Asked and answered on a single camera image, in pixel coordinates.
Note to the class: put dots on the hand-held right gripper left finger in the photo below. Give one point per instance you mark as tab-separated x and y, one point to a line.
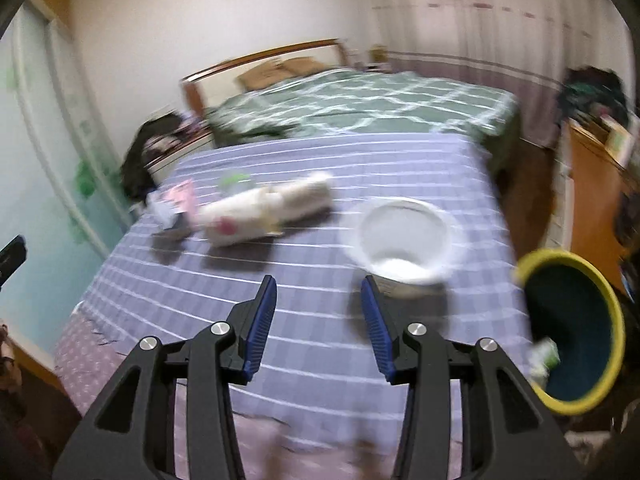
257	330

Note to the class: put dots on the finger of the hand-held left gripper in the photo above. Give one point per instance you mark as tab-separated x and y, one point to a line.
11	257

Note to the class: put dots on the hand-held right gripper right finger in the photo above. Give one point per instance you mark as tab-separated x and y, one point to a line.
380	330

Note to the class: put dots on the white plastic bowl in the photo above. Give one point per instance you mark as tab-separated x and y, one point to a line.
400	265

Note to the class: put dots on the white paper roll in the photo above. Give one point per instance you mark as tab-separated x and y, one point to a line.
305	197

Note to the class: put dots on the small green wrapper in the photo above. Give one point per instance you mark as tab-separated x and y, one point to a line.
235	182

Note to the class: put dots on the pink packet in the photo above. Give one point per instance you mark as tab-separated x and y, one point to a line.
180	197

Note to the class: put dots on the green white drink bottle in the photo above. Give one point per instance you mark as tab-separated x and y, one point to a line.
545	360

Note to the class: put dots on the yellow rimmed dark bin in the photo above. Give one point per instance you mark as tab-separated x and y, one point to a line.
570	310

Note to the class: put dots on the sliding wardrobe door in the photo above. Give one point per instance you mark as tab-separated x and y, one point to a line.
50	185

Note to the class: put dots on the blue checked cloth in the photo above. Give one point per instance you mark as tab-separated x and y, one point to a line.
320	255

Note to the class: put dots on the purple patterned cloth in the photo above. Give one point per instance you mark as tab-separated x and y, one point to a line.
80	360

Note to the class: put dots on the white nightstand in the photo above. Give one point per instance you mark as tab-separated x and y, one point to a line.
175	152

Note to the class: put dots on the green checked quilt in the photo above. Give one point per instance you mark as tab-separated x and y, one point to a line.
375	105

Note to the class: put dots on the brown pillow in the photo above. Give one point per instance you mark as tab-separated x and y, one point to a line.
300	65
260	77

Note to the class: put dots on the wooden bed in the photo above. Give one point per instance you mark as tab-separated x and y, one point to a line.
220	75

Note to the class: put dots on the wooden desk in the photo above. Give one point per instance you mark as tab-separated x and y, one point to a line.
595	185

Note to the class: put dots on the green picture card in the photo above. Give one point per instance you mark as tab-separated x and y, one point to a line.
617	140

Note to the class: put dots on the pink white curtain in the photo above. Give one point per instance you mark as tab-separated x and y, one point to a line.
475	35

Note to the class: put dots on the pile of dark clothes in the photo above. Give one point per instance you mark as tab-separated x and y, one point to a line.
592	92

